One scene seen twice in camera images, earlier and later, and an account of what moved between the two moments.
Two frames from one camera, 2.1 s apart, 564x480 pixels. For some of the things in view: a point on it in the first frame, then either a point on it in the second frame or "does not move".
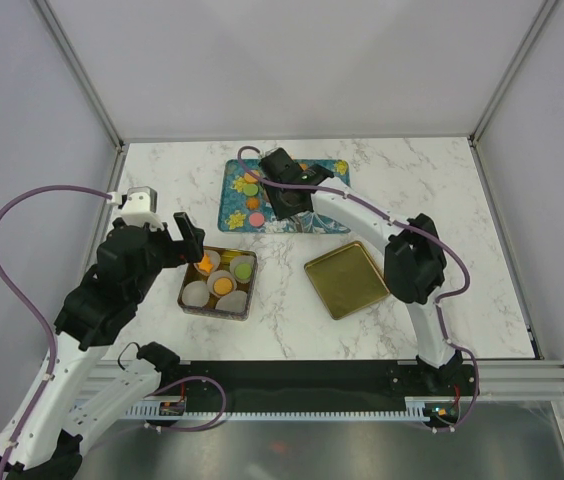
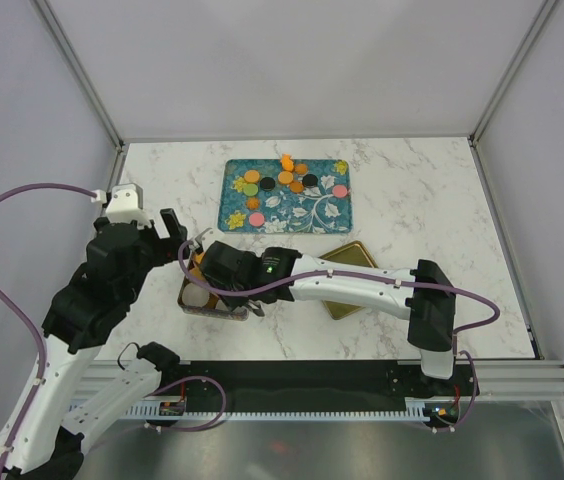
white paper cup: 195,293 does not move
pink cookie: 256,219 does not move
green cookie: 250,189 does not move
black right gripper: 280,212 → 233,302
